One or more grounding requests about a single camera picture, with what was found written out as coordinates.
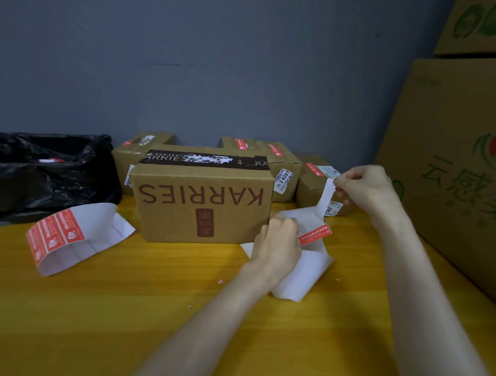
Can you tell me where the person's left hand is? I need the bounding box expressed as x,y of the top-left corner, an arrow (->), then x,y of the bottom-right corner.
242,216 -> 304,292

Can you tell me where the person's right hand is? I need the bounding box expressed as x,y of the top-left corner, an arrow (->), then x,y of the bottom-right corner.
332,163 -> 406,232

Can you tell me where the white backing paper strip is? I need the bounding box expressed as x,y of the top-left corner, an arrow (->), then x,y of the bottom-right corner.
238,205 -> 336,304

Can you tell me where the white barcode label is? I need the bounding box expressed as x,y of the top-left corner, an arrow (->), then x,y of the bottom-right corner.
316,165 -> 342,180

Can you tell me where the long brown cardboard box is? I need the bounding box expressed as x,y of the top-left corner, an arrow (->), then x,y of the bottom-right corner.
294,153 -> 355,218

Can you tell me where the small brown cardboard box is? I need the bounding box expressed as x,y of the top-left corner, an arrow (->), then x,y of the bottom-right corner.
253,140 -> 303,204
221,136 -> 262,151
109,130 -> 176,197

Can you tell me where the box with black tape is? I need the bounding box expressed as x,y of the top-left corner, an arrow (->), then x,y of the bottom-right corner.
127,143 -> 276,247

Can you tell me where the red sticker label strip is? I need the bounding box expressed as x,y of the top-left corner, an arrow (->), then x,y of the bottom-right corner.
25,200 -> 138,281

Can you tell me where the person's left forearm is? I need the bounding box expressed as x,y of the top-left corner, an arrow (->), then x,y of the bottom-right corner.
129,267 -> 278,376

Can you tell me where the person's right forearm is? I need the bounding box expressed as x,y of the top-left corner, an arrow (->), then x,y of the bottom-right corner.
367,214 -> 496,376

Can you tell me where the large green printed carton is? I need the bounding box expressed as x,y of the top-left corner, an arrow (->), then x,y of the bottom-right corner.
370,54 -> 496,307
433,0 -> 496,57

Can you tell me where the black plastic trash bag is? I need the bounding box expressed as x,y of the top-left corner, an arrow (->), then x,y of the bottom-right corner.
0,131 -> 125,231

